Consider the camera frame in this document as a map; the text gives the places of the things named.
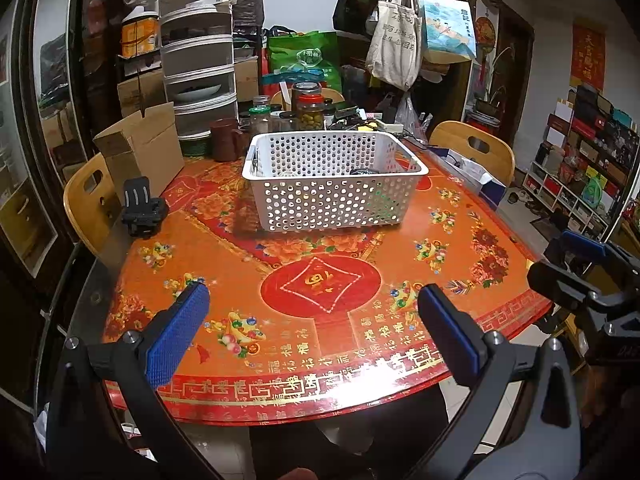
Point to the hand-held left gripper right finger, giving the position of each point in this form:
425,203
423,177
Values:
447,325

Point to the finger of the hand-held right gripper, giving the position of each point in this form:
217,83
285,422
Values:
585,245
560,280

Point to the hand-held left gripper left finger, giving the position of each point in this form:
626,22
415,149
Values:
177,335

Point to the white perforated plastic basket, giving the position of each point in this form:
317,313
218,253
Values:
330,180

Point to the shelf of boxes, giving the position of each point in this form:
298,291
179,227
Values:
585,175

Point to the orange printed tablecloth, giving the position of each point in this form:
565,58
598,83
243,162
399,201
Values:
225,250

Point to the white and blue box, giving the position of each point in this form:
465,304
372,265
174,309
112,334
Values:
480,180

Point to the black folding phone stand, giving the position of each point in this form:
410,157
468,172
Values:
142,215

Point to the person's dark clothing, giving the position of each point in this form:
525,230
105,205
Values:
350,440

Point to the open cardboard box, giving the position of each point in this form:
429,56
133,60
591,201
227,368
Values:
145,155

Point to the green woven dish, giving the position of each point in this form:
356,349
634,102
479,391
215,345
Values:
195,147

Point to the brown ceramic jug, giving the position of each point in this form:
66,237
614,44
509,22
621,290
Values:
225,142

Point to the white power strip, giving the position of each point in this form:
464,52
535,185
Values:
387,125

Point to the clear plastic bag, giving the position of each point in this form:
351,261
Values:
409,115

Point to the cluster of glass jars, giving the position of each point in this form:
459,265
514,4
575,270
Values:
310,115

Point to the blue printed paper bag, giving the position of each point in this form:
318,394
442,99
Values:
447,27

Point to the beige canvas tote bag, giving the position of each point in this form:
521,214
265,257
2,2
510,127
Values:
395,45

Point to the grey tiered storage rack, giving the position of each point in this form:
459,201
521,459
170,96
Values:
200,55

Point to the orange carton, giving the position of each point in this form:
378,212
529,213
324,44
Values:
140,37

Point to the green shopping bag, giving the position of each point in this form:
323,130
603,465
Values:
305,57

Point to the red wall poster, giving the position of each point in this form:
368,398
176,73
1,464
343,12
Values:
587,57

